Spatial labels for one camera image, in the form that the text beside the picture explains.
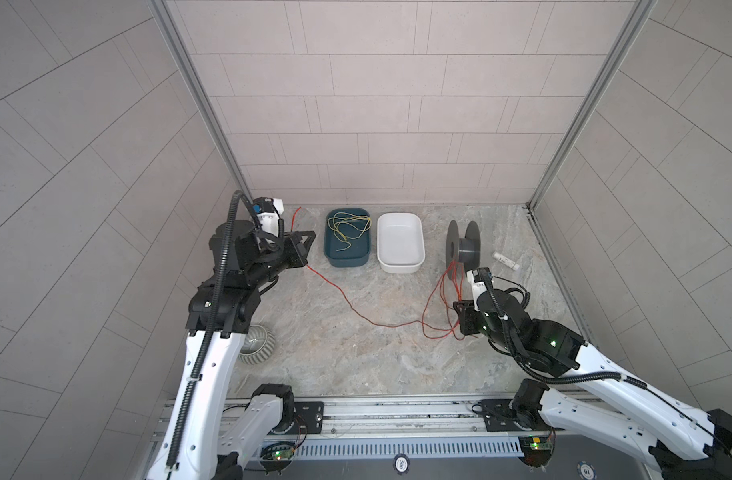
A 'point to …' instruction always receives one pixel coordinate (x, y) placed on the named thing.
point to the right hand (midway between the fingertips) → (451, 309)
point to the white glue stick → (506, 261)
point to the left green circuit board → (278, 453)
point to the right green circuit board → (537, 450)
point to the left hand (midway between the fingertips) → (320, 232)
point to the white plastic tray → (400, 244)
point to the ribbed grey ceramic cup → (258, 345)
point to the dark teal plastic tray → (355, 256)
